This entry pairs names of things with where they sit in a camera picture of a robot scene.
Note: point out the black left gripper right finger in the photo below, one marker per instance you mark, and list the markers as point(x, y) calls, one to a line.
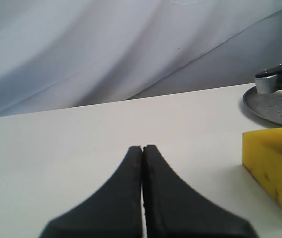
point(174, 210)

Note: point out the yellow sponge block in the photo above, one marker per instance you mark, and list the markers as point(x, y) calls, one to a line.
point(262, 158)

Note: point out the grey backdrop cloth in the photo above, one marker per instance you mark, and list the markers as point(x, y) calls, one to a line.
point(64, 53)

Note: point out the round steel plate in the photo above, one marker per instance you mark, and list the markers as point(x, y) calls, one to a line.
point(265, 106)

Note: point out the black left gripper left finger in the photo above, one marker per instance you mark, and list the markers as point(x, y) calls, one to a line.
point(113, 211)

